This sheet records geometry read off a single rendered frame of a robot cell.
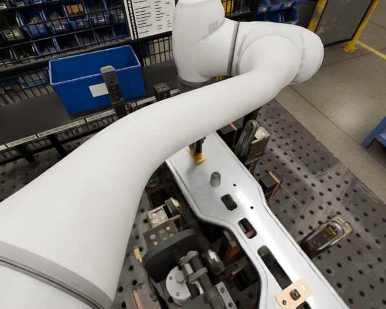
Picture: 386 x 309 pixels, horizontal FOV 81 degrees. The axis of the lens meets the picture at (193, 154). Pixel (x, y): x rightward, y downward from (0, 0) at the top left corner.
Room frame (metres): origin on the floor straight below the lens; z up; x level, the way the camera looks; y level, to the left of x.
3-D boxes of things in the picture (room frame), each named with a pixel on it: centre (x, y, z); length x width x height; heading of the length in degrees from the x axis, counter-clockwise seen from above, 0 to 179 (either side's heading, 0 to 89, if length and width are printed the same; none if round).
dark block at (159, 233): (0.16, 0.07, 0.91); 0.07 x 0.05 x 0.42; 118
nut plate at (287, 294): (0.07, -0.23, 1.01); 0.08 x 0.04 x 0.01; 119
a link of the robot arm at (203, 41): (0.47, -0.02, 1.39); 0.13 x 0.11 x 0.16; 77
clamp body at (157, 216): (0.23, 0.08, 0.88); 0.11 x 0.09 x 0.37; 118
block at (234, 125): (0.63, -0.14, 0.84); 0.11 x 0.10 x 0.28; 118
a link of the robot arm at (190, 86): (0.48, -0.01, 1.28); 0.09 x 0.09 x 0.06
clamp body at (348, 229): (0.20, -0.35, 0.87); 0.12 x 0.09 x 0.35; 118
